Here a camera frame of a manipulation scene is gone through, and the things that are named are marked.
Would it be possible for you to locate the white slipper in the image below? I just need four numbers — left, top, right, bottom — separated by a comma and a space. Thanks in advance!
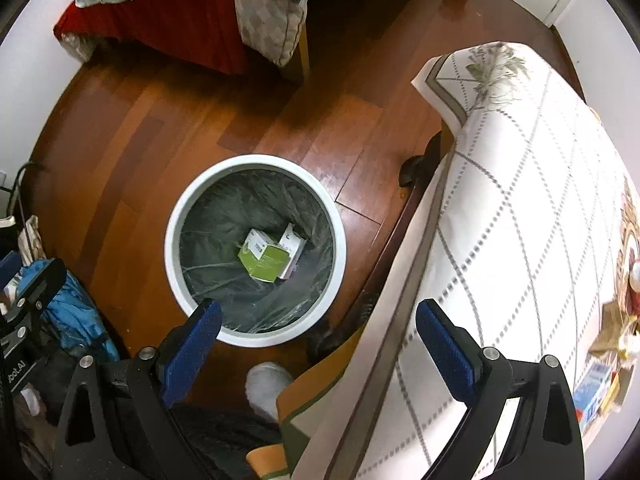
245, 362, 293, 424

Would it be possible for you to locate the blue cloth on floor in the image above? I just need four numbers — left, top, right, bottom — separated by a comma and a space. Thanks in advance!
18, 271, 120, 363

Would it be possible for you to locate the green box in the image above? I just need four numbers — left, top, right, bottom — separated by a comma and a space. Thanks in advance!
239, 245, 288, 283

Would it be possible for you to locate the brown cardboard scrap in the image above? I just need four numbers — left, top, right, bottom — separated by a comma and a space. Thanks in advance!
588, 300, 639, 361

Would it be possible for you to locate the red bed sheet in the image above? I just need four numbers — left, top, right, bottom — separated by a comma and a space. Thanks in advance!
53, 0, 248, 75

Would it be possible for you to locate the white round trash bin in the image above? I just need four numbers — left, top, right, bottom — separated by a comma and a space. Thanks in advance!
164, 155, 346, 348

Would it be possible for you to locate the white labelled box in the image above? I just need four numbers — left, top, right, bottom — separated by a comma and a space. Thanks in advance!
242, 229, 273, 260

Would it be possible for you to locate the blue red milk carton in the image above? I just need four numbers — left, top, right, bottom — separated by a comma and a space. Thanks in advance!
573, 361, 620, 436

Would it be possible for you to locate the white checkered tablecloth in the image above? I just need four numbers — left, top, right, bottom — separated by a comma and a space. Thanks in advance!
284, 42, 639, 479

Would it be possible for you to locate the patterned pillow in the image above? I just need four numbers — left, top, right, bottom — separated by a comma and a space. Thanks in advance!
234, 0, 308, 68

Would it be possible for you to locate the white barcode box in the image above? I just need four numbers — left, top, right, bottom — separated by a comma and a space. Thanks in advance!
279, 223, 307, 280

